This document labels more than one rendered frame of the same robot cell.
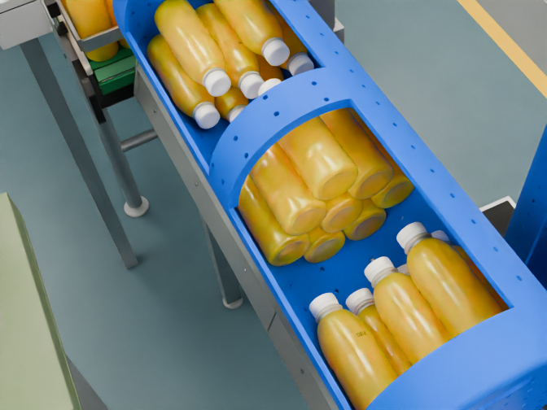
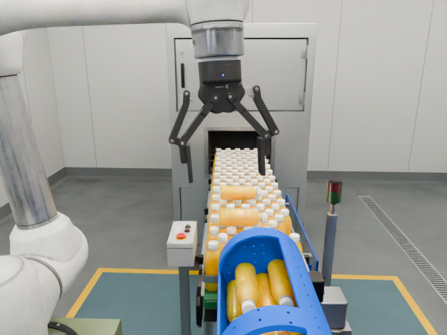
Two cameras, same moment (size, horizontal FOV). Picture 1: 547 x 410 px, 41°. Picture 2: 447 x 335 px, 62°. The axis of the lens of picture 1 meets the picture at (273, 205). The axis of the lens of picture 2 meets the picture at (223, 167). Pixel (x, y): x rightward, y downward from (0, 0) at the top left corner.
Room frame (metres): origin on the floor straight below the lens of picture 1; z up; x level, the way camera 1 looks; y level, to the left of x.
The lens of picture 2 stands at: (-0.03, -0.19, 1.78)
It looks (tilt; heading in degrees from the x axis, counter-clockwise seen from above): 17 degrees down; 22
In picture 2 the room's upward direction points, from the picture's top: straight up
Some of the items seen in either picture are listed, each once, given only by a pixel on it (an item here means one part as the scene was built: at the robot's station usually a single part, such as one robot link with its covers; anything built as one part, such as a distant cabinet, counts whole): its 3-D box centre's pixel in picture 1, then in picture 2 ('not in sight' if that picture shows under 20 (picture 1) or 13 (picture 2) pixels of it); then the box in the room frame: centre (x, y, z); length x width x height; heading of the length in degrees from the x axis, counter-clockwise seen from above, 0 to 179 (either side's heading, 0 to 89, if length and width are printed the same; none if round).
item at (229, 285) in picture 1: (219, 246); not in sight; (0.99, 0.15, 0.31); 0.06 x 0.06 x 0.63; 21
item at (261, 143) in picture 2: not in sight; (261, 156); (0.62, -0.01, 1.59); 0.03 x 0.01 x 0.07; 29
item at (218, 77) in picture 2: not in sight; (221, 86); (0.59, 0.06, 1.72); 0.08 x 0.07 x 0.09; 119
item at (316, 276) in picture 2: not in sight; (310, 288); (1.19, -0.06, 0.95); 0.10 x 0.07 x 0.10; 111
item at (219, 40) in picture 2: not in sight; (218, 43); (0.59, 0.06, 1.80); 0.09 x 0.09 x 0.06
